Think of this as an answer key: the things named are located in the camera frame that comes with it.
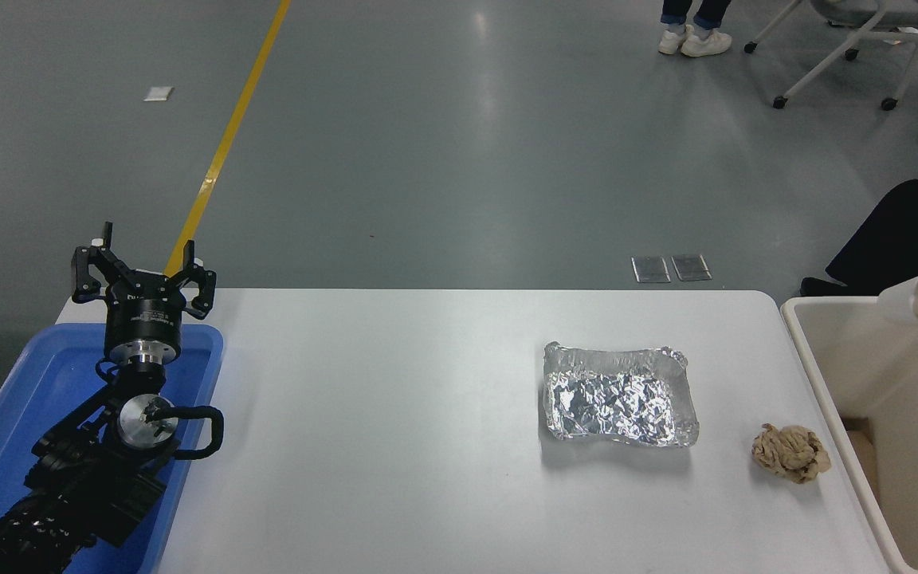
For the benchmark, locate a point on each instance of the metal floor plate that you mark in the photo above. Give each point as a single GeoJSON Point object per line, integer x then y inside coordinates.
{"type": "Point", "coordinates": [651, 269]}
{"type": "Point", "coordinates": [692, 268]}

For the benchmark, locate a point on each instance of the white wheeled office chair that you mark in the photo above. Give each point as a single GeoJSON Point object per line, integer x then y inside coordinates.
{"type": "Point", "coordinates": [857, 20]}

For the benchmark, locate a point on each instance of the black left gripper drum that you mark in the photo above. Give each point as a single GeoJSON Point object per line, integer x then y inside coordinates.
{"type": "Point", "coordinates": [144, 315]}

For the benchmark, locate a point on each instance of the person in black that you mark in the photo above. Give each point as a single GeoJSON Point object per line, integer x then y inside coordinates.
{"type": "Point", "coordinates": [889, 239]}

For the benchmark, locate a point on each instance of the crumpled tan paper ball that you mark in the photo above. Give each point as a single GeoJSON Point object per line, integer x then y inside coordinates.
{"type": "Point", "coordinates": [790, 453]}

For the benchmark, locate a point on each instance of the standing person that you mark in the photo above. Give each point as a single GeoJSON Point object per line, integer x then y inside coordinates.
{"type": "Point", "coordinates": [702, 41]}

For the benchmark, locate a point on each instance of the blue plastic tray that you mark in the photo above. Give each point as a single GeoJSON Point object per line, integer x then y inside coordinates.
{"type": "Point", "coordinates": [21, 399]}

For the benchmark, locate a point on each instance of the large pale bin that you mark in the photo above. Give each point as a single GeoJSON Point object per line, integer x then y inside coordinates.
{"type": "Point", "coordinates": [849, 367]}

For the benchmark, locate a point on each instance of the crumpled foil tray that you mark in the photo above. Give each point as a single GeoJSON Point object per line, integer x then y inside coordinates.
{"type": "Point", "coordinates": [618, 399]}

